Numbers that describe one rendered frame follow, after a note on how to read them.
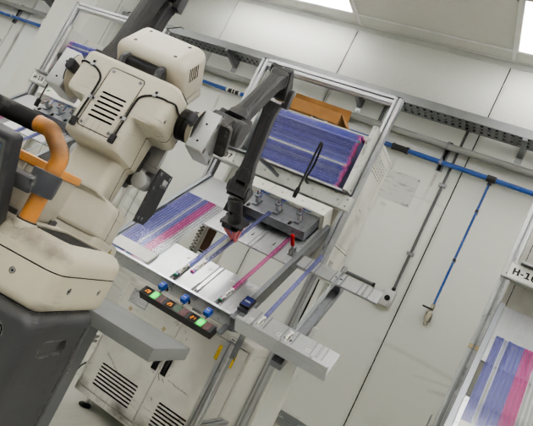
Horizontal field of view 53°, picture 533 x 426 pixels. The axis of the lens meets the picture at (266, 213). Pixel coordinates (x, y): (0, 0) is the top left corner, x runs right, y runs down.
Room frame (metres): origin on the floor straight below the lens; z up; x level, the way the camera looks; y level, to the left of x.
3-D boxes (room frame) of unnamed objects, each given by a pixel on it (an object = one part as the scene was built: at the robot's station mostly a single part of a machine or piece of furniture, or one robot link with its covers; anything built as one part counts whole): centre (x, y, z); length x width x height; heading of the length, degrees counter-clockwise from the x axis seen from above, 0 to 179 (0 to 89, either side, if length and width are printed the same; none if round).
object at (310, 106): (2.82, -0.06, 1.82); 0.68 x 0.30 x 0.20; 64
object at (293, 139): (2.50, -0.03, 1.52); 0.51 x 0.13 x 0.27; 64
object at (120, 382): (2.64, -0.03, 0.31); 0.70 x 0.65 x 0.62; 64
